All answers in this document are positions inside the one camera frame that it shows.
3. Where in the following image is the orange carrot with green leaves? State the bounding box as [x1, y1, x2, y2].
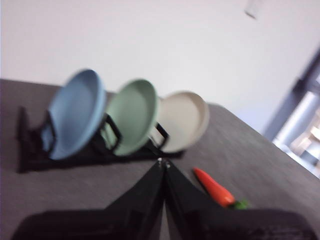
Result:
[192, 167, 251, 211]

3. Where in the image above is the black plate rack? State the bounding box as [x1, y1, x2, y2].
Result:
[16, 106, 185, 175]

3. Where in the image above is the cream plate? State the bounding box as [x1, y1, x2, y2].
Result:
[149, 90, 210, 154]

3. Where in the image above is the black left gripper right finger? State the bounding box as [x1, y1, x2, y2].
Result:
[163, 161, 316, 240]

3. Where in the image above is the blue plate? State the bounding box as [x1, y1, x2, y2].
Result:
[47, 68, 107, 161]

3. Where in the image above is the green plate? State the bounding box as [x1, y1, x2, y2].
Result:
[105, 78, 160, 157]

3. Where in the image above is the grey window frame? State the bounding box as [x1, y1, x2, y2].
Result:
[261, 47, 320, 181]

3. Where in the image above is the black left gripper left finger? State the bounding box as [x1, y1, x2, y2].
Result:
[11, 157, 166, 240]

